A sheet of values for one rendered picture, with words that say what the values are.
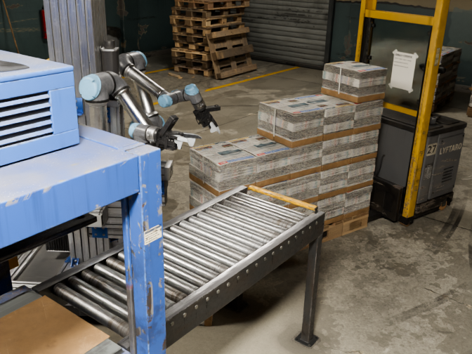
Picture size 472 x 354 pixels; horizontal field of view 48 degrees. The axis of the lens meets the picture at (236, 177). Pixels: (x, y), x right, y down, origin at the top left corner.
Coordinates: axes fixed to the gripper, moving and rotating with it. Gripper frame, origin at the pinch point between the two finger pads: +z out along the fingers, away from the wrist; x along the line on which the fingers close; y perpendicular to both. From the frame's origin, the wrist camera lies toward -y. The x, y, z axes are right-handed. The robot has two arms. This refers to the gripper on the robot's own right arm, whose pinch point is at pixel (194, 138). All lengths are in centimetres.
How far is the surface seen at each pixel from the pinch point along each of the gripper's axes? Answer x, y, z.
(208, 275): 28, 49, 29
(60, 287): 66, 53, -15
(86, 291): 62, 54, -5
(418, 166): -222, 40, 69
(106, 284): 55, 52, -2
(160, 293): 91, 24, 49
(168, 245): 17, 47, 1
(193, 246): 12.2, 46.4, 11.3
